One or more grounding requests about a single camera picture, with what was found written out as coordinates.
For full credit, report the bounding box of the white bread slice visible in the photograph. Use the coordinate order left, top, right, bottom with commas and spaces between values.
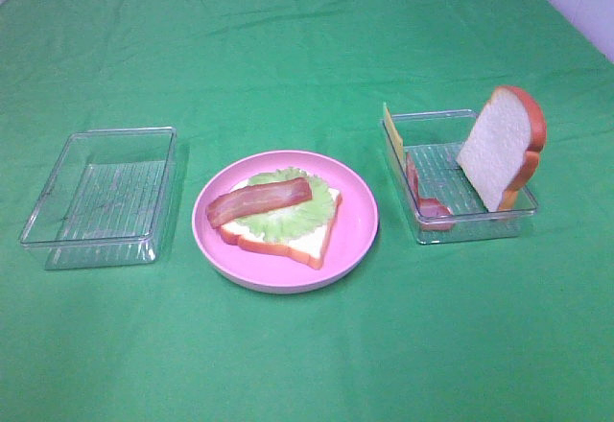
218, 179, 342, 270
457, 85, 547, 212

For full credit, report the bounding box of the green tablecloth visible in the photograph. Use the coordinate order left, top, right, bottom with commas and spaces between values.
1, 0, 613, 421

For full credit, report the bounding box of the green lettuce leaf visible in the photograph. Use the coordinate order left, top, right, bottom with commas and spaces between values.
223, 167, 340, 244

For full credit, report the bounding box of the clear plastic container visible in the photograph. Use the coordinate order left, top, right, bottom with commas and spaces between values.
382, 109, 537, 245
19, 127, 177, 270

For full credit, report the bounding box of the pink round plate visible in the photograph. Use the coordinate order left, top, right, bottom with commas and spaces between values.
192, 150, 379, 294

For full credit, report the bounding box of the left clear plastic container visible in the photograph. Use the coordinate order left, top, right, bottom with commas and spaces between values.
19, 127, 177, 270

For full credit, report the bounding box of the right clear plastic container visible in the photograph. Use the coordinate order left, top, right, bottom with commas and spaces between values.
382, 109, 537, 245

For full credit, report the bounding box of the yellow cheese slice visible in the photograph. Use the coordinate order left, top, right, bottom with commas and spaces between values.
383, 103, 405, 164

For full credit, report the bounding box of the bacon strip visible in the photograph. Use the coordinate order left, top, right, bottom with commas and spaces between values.
205, 177, 313, 228
405, 152, 454, 231

